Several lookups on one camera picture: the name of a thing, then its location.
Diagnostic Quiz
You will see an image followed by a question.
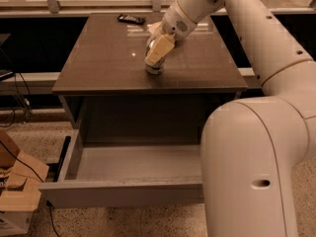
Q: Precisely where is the silver 7up soda can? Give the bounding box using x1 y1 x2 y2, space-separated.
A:
144 39 164 75

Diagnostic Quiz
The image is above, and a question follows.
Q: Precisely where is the dark equipment with cables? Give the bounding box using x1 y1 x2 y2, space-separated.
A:
0 34 32 123

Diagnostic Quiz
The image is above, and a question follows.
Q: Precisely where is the open grey top drawer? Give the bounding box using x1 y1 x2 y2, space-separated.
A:
40 114 203 208

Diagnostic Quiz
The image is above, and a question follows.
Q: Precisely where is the white paper bowl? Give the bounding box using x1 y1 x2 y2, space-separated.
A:
147 22 162 35

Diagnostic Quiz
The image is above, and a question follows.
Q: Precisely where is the grey cabinet with counter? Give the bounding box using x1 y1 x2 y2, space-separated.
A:
53 15 246 144

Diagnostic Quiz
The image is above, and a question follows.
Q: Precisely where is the black cable on floor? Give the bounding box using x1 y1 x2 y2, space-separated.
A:
0 138 62 237

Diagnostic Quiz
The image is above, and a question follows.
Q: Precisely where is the black remote control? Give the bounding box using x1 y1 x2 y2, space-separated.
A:
118 14 146 26

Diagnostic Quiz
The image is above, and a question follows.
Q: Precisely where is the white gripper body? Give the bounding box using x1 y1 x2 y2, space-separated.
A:
162 2 198 40

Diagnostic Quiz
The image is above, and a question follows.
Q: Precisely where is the open cardboard box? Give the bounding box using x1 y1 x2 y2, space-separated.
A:
0 130 48 237

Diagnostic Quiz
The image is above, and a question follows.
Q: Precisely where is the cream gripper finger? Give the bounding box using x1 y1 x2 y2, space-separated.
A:
145 34 175 66
146 25 165 49

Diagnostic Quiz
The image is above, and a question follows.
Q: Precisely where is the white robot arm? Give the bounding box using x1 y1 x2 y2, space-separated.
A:
145 0 316 237

